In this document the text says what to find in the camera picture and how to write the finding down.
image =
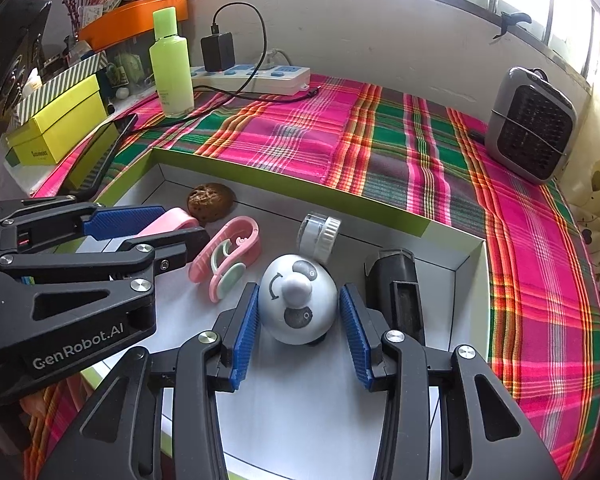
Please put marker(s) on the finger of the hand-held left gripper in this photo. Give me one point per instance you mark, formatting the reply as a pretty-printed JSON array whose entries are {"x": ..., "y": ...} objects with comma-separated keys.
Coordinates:
[
  {"x": 125, "y": 220},
  {"x": 180, "y": 245}
]

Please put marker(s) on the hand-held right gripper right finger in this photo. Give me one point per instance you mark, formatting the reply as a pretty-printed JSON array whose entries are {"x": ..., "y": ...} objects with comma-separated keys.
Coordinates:
[{"x": 357, "y": 335}]

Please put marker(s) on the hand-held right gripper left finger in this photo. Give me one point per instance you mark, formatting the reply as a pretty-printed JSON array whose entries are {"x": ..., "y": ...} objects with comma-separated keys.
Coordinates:
[{"x": 245, "y": 330}]

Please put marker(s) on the plain pink clip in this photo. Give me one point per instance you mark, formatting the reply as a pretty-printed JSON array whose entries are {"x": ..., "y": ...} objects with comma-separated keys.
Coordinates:
[{"x": 170, "y": 220}]

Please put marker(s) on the dark brown walnut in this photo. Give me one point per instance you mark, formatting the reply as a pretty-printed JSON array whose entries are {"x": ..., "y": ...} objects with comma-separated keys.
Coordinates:
[{"x": 210, "y": 202}]

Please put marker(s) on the round panda face toy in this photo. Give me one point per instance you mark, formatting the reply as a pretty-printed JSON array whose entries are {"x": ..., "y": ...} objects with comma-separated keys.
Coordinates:
[{"x": 297, "y": 310}]

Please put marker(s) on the pink green hook clip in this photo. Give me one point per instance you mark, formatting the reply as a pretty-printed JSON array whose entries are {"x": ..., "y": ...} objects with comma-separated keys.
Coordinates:
[{"x": 232, "y": 275}]

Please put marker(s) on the black battery holder device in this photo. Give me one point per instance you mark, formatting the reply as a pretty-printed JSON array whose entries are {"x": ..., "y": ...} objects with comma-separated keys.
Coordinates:
[{"x": 395, "y": 280}]

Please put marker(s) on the small white round jar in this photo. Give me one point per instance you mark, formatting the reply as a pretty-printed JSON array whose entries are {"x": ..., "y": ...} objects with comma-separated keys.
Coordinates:
[{"x": 317, "y": 237}]

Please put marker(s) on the green white cardboard box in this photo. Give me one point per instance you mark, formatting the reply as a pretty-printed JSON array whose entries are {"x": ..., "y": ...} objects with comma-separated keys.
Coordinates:
[{"x": 300, "y": 435}]

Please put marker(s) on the black smartphone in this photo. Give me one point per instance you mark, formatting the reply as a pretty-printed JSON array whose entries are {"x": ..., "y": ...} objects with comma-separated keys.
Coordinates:
[{"x": 97, "y": 155}]

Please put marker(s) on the yellow cardboard box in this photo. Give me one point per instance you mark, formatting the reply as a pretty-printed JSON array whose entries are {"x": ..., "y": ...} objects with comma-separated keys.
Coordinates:
[{"x": 65, "y": 120}]

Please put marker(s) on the white side table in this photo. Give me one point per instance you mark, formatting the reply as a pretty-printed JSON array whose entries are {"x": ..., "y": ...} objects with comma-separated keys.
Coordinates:
[{"x": 10, "y": 180}]

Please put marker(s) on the small white ball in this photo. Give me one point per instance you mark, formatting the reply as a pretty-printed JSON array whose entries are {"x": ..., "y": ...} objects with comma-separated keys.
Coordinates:
[{"x": 123, "y": 93}]

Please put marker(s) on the light green plastic bottle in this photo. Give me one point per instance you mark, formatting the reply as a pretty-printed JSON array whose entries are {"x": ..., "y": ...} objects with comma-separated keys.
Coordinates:
[{"x": 172, "y": 75}]

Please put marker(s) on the green white striped box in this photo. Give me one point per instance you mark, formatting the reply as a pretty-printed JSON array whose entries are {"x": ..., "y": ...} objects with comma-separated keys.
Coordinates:
[{"x": 75, "y": 70}]

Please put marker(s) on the glass tank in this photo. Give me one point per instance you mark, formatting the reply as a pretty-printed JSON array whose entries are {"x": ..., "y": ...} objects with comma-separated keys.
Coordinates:
[{"x": 140, "y": 45}]

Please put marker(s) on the black charger adapter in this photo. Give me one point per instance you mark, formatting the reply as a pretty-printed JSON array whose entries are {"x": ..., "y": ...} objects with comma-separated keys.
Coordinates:
[{"x": 218, "y": 52}]

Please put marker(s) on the dark glossy object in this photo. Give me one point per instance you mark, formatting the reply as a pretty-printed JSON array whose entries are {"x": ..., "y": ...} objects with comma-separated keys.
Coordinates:
[{"x": 15, "y": 60}]

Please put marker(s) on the orange tray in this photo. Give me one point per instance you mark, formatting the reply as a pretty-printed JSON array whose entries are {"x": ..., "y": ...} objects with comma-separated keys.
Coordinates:
[{"x": 130, "y": 20}]

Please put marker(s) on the white blue power strip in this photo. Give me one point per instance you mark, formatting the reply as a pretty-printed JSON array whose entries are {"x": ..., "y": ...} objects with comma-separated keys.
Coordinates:
[{"x": 290, "y": 77}]

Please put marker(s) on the pink green plaid blanket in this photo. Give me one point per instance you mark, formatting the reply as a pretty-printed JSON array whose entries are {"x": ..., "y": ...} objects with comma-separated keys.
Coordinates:
[{"x": 380, "y": 135}]

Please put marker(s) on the red white paper packets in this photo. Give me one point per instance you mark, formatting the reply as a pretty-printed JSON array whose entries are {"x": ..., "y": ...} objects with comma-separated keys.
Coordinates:
[{"x": 102, "y": 0}]

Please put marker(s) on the grey small fan heater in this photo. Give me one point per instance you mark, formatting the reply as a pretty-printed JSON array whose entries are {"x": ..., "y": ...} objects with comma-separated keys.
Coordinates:
[{"x": 530, "y": 130}]

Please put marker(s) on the cream heart print curtain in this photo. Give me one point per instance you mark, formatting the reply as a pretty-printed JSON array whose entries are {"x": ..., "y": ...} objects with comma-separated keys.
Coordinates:
[{"x": 595, "y": 200}]

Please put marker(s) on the black window latch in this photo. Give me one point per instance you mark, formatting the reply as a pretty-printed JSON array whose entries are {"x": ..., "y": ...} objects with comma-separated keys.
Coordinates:
[{"x": 512, "y": 19}]

